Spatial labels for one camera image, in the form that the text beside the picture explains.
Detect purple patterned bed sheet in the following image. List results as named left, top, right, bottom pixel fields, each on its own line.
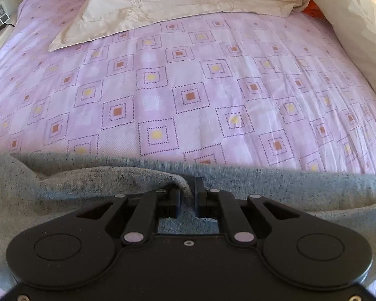
left=0, top=0, right=376, bottom=176

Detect grey pants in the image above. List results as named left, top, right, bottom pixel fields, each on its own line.
left=0, top=152, right=376, bottom=289

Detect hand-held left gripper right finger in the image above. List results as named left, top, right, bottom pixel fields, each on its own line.
left=194, top=176, right=301, bottom=245

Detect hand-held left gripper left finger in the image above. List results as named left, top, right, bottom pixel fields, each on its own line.
left=76, top=186, right=181, bottom=246

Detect orange cloth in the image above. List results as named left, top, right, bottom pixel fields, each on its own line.
left=302, top=0, right=326, bottom=19

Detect cream duvet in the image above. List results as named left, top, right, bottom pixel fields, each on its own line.
left=301, top=0, right=376, bottom=107

